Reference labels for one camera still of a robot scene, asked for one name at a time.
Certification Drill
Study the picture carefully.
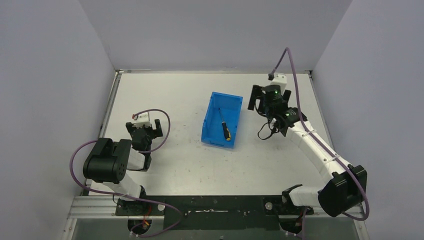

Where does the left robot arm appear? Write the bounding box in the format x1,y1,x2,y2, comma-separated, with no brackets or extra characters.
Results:
82,119,164,216

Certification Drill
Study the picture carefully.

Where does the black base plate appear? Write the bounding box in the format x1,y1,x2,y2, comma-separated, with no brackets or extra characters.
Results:
115,195,314,234

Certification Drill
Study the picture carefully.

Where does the yellow black screwdriver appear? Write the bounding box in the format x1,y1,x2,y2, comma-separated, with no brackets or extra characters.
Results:
218,108,232,142

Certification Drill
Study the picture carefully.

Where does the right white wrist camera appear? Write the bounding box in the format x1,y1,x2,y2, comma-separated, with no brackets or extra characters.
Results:
268,73,288,92

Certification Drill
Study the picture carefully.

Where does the purple cable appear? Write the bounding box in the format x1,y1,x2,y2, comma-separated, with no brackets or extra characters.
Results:
68,108,184,239
268,47,371,240

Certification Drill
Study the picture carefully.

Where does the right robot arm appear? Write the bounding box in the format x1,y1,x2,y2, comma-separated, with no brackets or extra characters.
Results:
248,84,368,217

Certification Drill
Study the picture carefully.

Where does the aluminium front rail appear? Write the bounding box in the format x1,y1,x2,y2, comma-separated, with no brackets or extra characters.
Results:
67,194,365,220

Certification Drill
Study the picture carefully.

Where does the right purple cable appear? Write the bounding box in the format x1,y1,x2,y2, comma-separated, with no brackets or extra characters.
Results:
268,47,371,240

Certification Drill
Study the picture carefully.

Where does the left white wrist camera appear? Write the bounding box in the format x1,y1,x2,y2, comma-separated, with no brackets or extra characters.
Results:
132,112,152,128

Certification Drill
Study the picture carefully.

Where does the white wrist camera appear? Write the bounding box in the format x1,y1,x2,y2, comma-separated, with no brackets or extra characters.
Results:
132,112,152,128
268,73,288,92

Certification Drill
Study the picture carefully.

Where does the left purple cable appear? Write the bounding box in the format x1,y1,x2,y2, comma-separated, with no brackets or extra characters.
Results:
68,108,184,239

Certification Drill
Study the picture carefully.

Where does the blue plastic bin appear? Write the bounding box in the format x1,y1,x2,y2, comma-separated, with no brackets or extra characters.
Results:
201,91,243,149

